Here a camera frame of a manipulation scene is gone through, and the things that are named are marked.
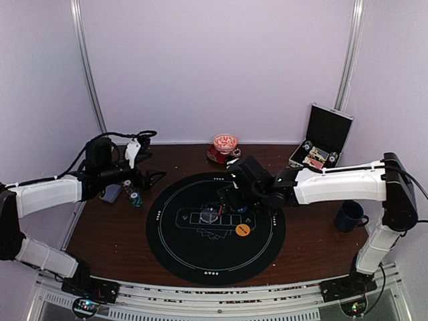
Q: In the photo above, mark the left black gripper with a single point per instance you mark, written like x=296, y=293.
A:
x=136, y=181

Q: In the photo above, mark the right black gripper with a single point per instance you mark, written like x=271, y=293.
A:
x=235, y=201

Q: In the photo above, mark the orange big blind button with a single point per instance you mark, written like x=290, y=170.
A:
x=243, y=230

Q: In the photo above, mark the clear dealer button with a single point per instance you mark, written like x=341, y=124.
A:
x=209, y=215

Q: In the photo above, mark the blue small blind button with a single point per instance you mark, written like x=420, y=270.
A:
x=241, y=209

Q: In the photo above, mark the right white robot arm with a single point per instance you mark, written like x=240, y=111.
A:
x=383, y=180

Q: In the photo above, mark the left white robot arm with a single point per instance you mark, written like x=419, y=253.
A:
x=98, y=170

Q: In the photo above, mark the green poker chip stack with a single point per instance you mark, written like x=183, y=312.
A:
x=132, y=193

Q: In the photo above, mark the grey card deck box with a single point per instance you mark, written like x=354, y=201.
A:
x=111, y=193

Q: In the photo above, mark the red floral saucer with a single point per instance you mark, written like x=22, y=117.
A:
x=216, y=156

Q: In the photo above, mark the red patterned bowl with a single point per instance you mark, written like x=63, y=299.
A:
x=225, y=143

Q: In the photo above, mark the chip roll in case left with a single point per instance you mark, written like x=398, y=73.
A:
x=307, y=145

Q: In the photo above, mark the chip roll in case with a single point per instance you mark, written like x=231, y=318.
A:
x=333, y=157
x=307, y=145

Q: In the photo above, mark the round black poker mat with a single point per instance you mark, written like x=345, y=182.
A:
x=210, y=254

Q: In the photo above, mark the playing card deck in case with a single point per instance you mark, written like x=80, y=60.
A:
x=316, y=158

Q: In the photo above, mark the chip roll in case right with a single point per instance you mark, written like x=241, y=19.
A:
x=333, y=157

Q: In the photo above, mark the aluminium poker case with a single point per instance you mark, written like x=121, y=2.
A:
x=328, y=130

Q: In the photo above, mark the dark blue mug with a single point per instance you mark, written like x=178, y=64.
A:
x=350, y=216

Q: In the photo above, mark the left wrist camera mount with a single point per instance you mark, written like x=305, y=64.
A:
x=131, y=152

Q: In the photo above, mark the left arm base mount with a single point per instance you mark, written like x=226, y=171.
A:
x=91, y=292

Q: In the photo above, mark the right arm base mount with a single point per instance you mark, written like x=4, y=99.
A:
x=351, y=292

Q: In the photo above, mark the right aluminium frame post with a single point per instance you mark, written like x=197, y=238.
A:
x=351, y=54

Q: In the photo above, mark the aluminium frame post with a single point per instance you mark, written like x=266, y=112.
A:
x=351, y=54
x=77, y=19

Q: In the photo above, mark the left aluminium frame post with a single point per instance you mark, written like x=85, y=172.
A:
x=77, y=19

